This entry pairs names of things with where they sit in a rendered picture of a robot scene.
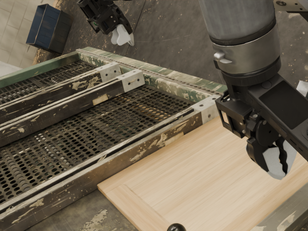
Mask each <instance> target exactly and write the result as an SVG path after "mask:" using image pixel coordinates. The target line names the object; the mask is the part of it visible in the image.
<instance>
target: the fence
mask: <svg viewBox="0 0 308 231"><path fill-rule="evenodd" d="M307 221H308V182H307V183H306V184H304V185H303V186H302V187H301V188H300V189H298V190H297V191H296V192H295V193H294V194H293V195H291V196H290V197H289V198H288V199H287V200H286V201H284V202H283V203H282V204H281V205H280V206H279V207H277V208H276V209H275V210H274V211H273V212H271V213H270V214H269V215H268V216H267V217H265V218H264V219H263V220H262V221H261V222H259V223H258V224H257V225H256V226H255V227H254V228H253V229H251V230H250V231H298V230H299V229H300V228H301V227H302V226H303V225H304V224H305V223H306V222H307Z"/></svg>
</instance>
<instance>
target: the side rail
mask: <svg viewBox="0 0 308 231"><path fill-rule="evenodd" d="M78 60H80V59H79V55H78V53H77V52H71V53H68V54H65V55H62V56H59V57H56V58H53V59H51V60H47V61H45V62H42V63H39V64H36V65H33V66H30V67H27V68H24V69H21V70H18V71H15V72H12V73H10V74H7V75H4V76H1V77H0V88H3V87H5V86H8V85H11V84H14V83H17V82H19V81H22V80H25V79H28V78H30V77H34V76H36V75H39V74H41V73H44V72H47V71H50V70H53V69H56V68H58V67H61V66H64V65H67V64H70V63H72V62H75V61H78Z"/></svg>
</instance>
